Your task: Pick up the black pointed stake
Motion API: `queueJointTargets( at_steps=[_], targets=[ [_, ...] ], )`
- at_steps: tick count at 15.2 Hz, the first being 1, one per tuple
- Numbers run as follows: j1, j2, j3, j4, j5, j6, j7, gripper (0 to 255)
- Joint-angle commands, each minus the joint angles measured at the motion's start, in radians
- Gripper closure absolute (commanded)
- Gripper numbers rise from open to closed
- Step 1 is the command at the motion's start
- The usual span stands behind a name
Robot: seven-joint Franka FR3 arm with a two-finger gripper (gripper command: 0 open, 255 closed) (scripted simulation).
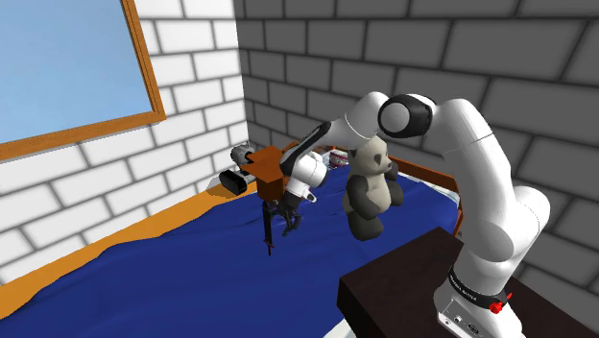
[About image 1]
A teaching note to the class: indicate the window with orange frame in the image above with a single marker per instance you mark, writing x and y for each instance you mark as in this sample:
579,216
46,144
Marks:
65,65

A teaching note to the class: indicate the thin black stick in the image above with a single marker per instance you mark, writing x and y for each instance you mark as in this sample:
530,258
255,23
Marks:
268,229

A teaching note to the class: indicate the panda plush toy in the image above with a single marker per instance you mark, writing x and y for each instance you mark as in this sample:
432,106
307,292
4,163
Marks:
369,192

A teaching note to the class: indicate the bed with blue cover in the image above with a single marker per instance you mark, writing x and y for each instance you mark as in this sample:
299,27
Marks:
187,281

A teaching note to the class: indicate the brown wooden box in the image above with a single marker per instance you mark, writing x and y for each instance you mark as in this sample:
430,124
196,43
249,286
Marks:
267,174

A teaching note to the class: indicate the dark brown robot stand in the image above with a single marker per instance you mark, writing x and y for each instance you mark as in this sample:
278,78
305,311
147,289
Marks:
393,290

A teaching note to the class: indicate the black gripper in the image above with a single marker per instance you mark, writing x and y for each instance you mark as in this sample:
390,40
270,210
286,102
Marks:
289,204

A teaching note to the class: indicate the black rounded object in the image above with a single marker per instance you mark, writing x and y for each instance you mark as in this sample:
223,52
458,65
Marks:
233,181

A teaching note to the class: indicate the red and white box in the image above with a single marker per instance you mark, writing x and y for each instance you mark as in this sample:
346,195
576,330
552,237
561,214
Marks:
338,159

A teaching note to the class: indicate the grey round object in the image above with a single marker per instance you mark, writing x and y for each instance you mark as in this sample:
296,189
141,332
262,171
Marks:
240,154

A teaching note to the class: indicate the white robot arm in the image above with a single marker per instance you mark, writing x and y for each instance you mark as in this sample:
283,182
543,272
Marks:
486,187

